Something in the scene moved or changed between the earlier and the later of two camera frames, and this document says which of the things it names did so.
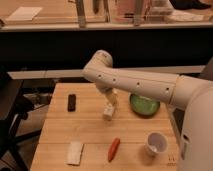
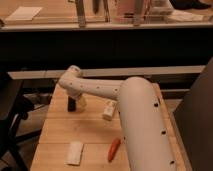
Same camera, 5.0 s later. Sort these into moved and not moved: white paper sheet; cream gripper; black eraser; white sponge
Moved: cream gripper
Not moved: white paper sheet; white sponge; black eraser
